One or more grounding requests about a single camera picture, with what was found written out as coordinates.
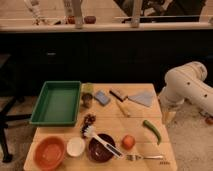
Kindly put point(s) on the black office chair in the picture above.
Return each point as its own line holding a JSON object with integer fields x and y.
{"x": 5, "y": 118}

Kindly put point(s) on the dark maroon bowl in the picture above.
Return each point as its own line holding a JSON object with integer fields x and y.
{"x": 97, "y": 152}

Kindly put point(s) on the white dish brush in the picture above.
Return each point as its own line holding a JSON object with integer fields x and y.
{"x": 89, "y": 131}

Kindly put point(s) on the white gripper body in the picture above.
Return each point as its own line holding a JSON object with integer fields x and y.
{"x": 168, "y": 113}

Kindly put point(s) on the green chili pepper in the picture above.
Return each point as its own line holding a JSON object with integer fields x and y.
{"x": 152, "y": 128}

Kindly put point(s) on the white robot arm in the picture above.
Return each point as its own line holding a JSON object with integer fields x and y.
{"x": 185, "y": 82}

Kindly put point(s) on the red object on far shelf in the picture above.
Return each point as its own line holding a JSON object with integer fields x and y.
{"x": 90, "y": 19}

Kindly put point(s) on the orange plastic bowl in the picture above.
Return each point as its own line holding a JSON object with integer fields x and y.
{"x": 49, "y": 153}

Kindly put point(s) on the green lidded can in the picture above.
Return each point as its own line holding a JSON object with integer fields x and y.
{"x": 87, "y": 95}

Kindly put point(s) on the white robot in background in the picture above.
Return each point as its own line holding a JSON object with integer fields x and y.
{"x": 33, "y": 7}

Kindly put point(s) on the yellow handled knife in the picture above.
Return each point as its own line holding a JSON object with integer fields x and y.
{"x": 123, "y": 108}

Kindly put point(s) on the orange tomato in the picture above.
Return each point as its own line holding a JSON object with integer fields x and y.
{"x": 128, "y": 142}

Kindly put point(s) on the grey towel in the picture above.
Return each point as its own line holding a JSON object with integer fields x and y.
{"x": 144, "y": 98}

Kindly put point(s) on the dark grape bunch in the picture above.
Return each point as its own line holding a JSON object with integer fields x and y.
{"x": 89, "y": 119}

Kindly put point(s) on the silver fork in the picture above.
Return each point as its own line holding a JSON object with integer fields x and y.
{"x": 140, "y": 157}

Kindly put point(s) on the green plastic tray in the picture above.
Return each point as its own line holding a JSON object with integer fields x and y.
{"x": 57, "y": 104}

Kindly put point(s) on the blue sponge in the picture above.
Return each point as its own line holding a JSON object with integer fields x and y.
{"x": 101, "y": 98}

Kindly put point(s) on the small white bowl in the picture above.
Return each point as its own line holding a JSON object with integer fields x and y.
{"x": 75, "y": 146}

